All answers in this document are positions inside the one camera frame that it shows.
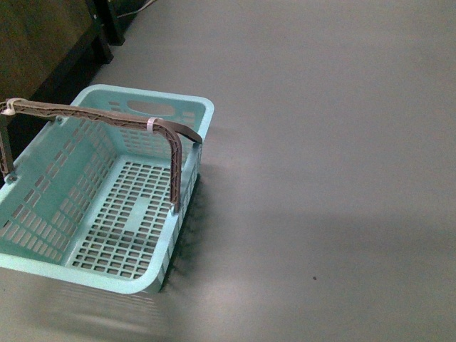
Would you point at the brown basket handle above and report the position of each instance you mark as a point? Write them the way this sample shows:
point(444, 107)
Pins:
point(169, 130)

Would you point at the dark wooden shelf unit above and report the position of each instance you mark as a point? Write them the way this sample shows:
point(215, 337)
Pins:
point(42, 40)

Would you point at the white zip tie left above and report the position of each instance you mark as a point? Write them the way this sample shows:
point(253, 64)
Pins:
point(8, 108)

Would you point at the light blue plastic basket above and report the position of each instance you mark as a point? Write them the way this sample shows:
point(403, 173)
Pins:
point(89, 203)

